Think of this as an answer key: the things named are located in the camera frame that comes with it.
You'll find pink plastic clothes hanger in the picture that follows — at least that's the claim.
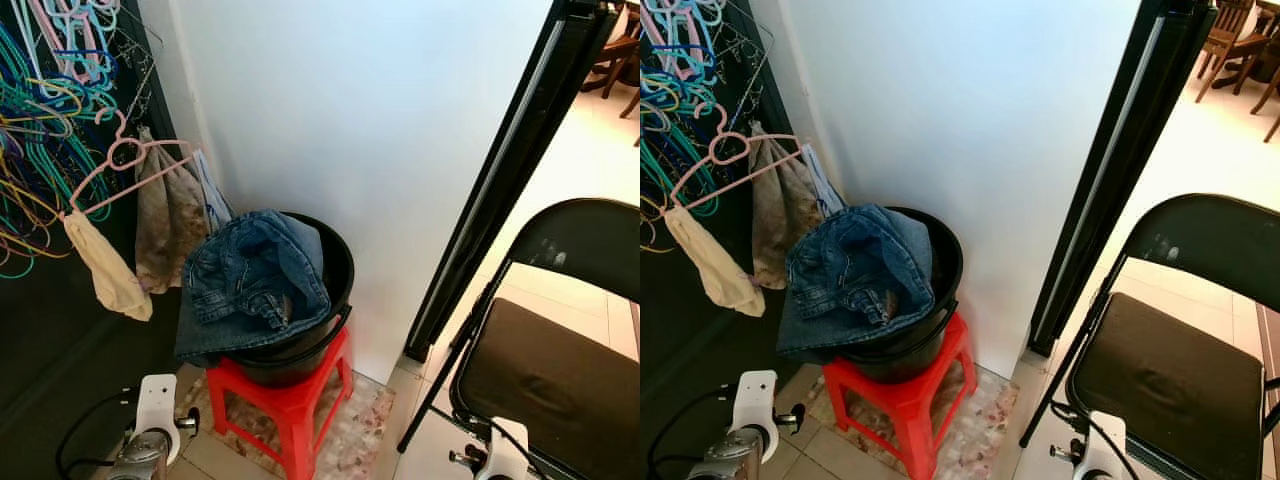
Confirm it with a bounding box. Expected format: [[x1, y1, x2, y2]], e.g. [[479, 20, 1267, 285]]
[[60, 108, 196, 216], [665, 100, 804, 213]]

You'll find green clothes hanger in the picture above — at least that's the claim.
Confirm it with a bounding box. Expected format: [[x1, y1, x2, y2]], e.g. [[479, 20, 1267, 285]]
[[0, 75, 91, 146], [640, 110, 706, 216]]

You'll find light blue clothes hanger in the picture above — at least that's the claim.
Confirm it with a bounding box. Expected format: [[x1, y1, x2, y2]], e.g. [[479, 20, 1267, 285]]
[[50, 35, 121, 91], [645, 30, 721, 91]]

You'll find cream cloth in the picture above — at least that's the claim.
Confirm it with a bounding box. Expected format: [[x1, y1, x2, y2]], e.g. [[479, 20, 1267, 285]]
[[62, 208, 154, 323], [664, 205, 766, 319]]

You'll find stained grey rag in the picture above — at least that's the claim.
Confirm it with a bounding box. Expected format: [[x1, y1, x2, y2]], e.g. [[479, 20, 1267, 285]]
[[748, 122, 826, 291], [133, 125, 211, 296]]

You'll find black folding chair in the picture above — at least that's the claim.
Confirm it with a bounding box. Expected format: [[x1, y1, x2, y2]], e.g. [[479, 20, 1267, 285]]
[[397, 198, 641, 480], [1020, 193, 1280, 480]]

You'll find brown wooden chair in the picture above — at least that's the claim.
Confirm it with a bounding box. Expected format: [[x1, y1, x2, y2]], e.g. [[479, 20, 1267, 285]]
[[580, 0, 641, 119], [1195, 0, 1280, 141]]

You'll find black plastic bucket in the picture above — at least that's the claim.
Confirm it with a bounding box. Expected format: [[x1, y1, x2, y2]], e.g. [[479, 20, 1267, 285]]
[[840, 207, 964, 384], [228, 211, 356, 388]]

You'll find red plastic stool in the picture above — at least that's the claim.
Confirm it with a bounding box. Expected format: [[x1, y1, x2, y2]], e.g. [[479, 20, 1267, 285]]
[[205, 325, 354, 480], [822, 312, 978, 480]]

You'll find pebble patterned floor mat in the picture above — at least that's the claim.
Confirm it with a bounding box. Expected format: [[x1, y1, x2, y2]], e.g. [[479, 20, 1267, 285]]
[[800, 360, 1021, 480], [185, 365, 396, 480]]

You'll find black door frame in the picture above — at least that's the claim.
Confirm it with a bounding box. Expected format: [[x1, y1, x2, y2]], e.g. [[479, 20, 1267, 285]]
[[1028, 0, 1219, 357], [403, 0, 623, 363]]

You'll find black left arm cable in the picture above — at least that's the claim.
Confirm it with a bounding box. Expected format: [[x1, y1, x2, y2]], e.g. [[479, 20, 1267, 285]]
[[648, 385, 736, 480], [55, 390, 136, 480]]

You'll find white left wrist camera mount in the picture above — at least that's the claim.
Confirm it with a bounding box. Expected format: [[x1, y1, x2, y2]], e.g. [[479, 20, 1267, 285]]
[[730, 370, 779, 461], [133, 374, 181, 463]]

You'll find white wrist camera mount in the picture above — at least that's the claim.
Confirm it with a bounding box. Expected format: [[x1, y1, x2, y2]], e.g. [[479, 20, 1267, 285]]
[[1075, 410, 1129, 480], [475, 417, 531, 480], [133, 374, 181, 463], [730, 370, 779, 461]]

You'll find wire clip drying rack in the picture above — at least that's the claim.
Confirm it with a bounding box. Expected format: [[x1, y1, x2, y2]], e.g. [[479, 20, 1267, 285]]
[[715, 8, 776, 126], [100, 10, 166, 131]]

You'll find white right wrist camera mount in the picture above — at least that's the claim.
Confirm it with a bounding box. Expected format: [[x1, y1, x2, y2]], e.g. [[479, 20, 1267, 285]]
[[475, 417, 531, 480], [1075, 410, 1129, 480]]

